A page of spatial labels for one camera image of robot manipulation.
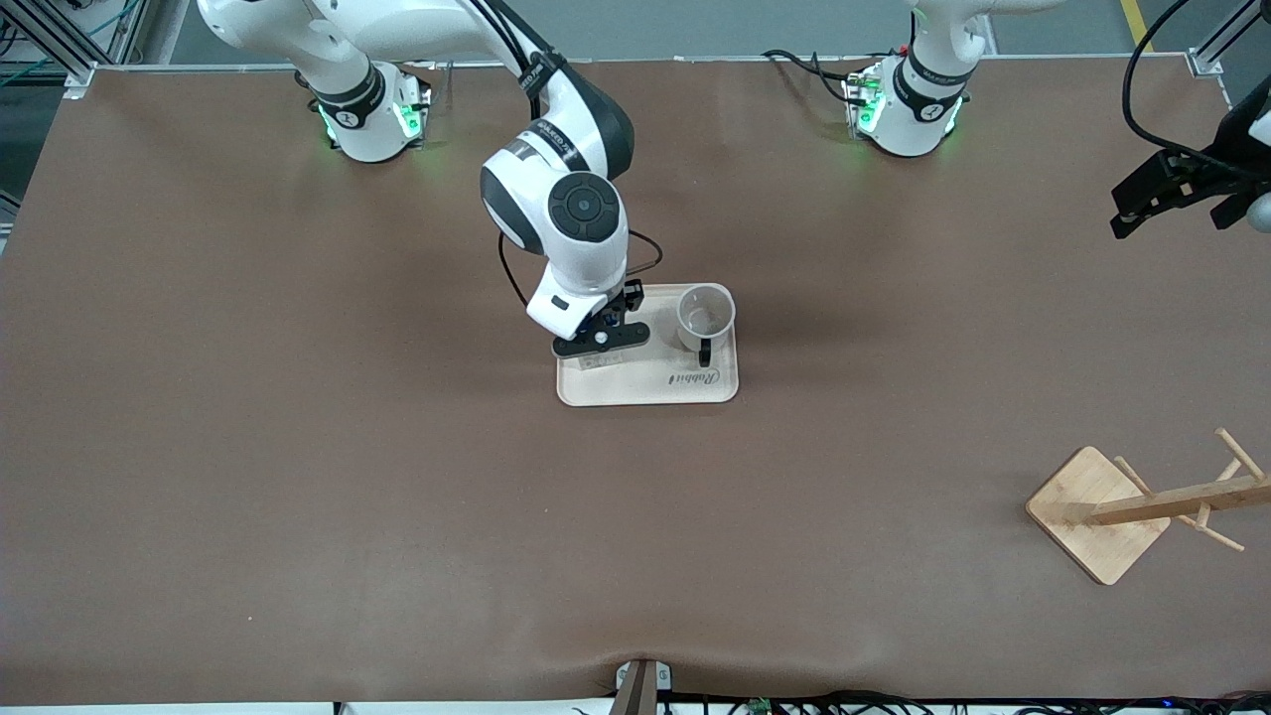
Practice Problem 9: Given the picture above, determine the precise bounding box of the white smiley mug black handle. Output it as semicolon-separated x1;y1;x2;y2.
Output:
676;283;737;368

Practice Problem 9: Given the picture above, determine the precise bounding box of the white rectangular tray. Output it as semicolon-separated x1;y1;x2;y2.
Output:
556;283;740;407

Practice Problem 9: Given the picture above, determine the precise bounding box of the wooden mug rack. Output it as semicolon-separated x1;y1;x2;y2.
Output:
1025;427;1271;586

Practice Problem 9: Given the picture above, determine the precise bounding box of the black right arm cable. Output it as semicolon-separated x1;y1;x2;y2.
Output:
496;226;664;309

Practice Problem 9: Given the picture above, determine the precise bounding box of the aluminium frame post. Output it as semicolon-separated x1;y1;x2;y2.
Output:
1190;0;1271;78
0;0;150;100

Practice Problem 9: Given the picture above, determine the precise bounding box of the black left arm base cable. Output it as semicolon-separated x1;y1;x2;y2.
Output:
761;48;900;108

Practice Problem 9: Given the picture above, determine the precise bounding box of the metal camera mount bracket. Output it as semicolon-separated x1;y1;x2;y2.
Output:
614;658;674;715

